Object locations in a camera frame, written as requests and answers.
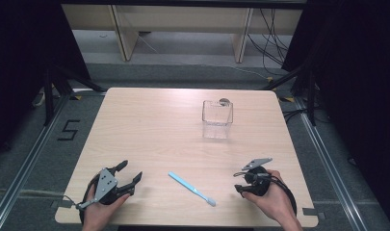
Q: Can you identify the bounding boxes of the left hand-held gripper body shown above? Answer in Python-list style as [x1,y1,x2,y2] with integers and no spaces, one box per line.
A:
[76,167,135,210]

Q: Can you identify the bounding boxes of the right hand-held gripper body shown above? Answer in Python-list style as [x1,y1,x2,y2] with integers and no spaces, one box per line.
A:
[234,157,274,197]

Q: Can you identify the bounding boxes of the person's right hand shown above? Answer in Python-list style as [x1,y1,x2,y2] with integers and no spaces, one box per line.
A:
[242,168,300,225]

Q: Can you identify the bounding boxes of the person's left hand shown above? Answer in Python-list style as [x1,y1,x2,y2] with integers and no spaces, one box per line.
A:
[81,184,132,229]

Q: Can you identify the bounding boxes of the light blue toothbrush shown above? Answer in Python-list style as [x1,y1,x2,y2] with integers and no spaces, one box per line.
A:
[168,170,217,208]

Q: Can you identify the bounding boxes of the grey tape piece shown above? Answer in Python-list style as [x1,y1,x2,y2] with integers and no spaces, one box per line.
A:
[49,198,74,210]
[301,207,327,221]

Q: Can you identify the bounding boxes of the clear square plastic container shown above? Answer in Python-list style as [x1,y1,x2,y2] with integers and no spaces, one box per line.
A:
[200,99,235,141]

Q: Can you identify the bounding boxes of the black metal stand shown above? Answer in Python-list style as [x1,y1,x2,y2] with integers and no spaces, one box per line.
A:
[42,63,108,127]
[260,63,319,127]

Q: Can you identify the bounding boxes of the black curtain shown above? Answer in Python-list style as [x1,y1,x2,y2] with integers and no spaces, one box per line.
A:
[281,0,390,222]
[0,0,91,163]

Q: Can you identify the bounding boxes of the light wooden bench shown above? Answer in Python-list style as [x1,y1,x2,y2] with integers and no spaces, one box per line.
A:
[61,3,304,64]

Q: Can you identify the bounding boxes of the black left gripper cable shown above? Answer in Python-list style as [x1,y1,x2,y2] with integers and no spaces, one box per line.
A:
[78,173,102,225]

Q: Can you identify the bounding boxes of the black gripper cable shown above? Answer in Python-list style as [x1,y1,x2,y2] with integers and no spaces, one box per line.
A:
[269,175,299,217]
[78,173,102,225]

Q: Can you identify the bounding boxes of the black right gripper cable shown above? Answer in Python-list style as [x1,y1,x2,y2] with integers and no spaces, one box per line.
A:
[269,175,299,217]

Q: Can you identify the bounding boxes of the aluminium floor rail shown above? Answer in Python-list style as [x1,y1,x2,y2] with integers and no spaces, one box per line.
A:
[293,95,369,231]
[0,92,72,231]

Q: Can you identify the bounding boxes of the black floor cables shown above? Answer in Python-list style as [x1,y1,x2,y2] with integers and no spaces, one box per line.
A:
[281,107,332,125]

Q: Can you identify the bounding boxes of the bundle of black cables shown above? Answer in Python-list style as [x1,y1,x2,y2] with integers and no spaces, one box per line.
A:
[247,8,291,77]

